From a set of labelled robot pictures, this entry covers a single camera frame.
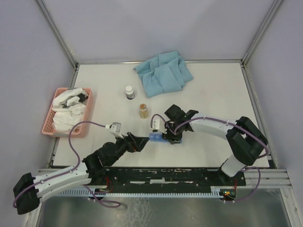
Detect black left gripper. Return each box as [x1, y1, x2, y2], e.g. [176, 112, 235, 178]
[107, 131, 149, 166]

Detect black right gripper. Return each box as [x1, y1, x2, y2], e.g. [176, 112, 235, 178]
[161, 121, 182, 144]

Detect blue weekly pill organizer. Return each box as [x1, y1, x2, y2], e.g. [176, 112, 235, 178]
[149, 133, 182, 143]

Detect white cap dark pill bottle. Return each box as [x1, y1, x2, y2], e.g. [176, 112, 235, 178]
[125, 86, 135, 100]

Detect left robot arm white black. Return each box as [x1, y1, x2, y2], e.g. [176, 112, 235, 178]
[13, 132, 150, 215]

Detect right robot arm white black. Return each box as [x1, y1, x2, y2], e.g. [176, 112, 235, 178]
[162, 105, 269, 185]

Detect clear bottle yellow pills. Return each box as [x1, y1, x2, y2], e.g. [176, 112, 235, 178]
[139, 104, 149, 119]

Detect light blue folded cloth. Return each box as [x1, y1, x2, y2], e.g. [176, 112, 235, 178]
[134, 51, 193, 98]

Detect pink plastic basket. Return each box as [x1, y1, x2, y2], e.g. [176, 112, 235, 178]
[42, 87, 93, 138]

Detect white crumpled cloth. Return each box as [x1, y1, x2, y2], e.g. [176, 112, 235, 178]
[52, 87, 89, 133]

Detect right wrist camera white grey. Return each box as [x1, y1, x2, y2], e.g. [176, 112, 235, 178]
[150, 119, 162, 133]

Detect wrist camera white grey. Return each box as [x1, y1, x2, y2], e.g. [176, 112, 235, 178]
[150, 119, 162, 133]
[105, 122, 123, 138]

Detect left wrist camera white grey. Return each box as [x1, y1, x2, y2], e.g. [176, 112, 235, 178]
[105, 122, 123, 138]

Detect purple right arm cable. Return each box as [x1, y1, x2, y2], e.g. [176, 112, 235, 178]
[150, 114, 270, 204]

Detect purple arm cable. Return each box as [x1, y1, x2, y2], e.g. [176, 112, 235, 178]
[12, 121, 121, 209]
[150, 114, 270, 204]

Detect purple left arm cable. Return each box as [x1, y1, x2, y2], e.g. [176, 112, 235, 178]
[12, 121, 121, 209]

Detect light blue cable duct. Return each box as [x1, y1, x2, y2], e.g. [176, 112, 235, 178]
[57, 187, 223, 198]

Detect left aluminium corner post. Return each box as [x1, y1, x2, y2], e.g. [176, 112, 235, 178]
[34, 0, 78, 69]

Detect aluminium corner post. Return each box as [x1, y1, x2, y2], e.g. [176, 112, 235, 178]
[34, 0, 78, 69]
[241, 0, 285, 67]

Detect right aluminium corner post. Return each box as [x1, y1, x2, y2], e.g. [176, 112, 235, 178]
[241, 0, 285, 67]

